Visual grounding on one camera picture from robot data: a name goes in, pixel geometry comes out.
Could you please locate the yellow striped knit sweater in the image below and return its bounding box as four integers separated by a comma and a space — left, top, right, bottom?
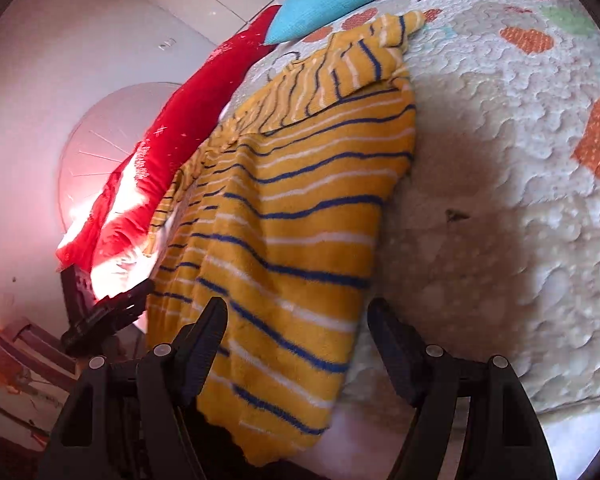
147, 11, 425, 466

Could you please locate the red quilted blanket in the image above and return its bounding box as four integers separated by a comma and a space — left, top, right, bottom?
56, 6, 282, 272

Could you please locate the white heart pattern bedspread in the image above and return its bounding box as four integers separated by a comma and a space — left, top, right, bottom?
220, 0, 600, 418

